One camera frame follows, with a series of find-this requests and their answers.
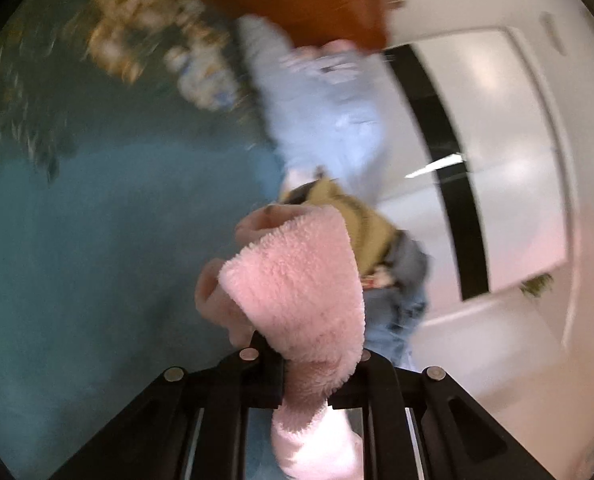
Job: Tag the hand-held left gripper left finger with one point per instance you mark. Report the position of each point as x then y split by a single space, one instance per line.
268 381

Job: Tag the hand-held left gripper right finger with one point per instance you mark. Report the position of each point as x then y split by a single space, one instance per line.
349 391

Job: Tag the pink fleece garment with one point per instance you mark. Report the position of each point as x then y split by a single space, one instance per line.
297 285

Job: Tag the blue denim jeans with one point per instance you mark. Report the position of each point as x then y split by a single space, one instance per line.
394 310

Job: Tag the olive yellow garment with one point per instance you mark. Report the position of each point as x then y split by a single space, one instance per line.
362 225

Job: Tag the small green object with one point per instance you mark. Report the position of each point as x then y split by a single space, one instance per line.
536 286

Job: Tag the teal floral printed blanket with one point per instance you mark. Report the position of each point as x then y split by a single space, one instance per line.
102 240

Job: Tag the light blue garment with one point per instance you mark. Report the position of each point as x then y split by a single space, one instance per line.
322 120

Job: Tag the white cabinet panel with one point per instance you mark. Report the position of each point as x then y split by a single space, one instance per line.
507 160

